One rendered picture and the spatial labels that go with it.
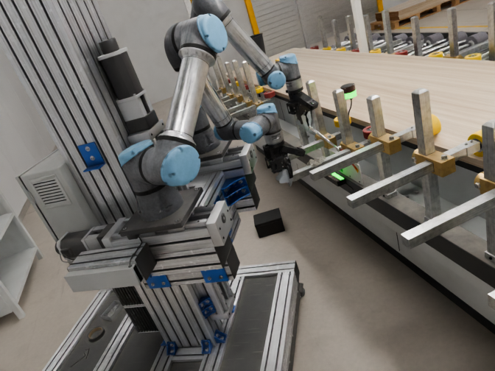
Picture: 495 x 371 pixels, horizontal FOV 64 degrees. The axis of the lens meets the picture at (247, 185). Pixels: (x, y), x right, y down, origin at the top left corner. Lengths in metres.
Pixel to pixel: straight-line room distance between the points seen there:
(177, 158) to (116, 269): 0.43
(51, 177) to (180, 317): 0.81
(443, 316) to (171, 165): 1.51
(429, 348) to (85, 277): 1.46
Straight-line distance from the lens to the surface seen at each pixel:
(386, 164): 1.60
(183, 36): 1.30
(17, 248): 4.19
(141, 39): 9.13
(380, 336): 2.09
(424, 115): 1.31
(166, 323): 1.93
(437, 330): 2.10
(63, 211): 1.67
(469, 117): 1.78
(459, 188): 1.69
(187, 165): 1.14
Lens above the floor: 1.58
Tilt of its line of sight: 25 degrees down
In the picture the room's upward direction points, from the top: 19 degrees counter-clockwise
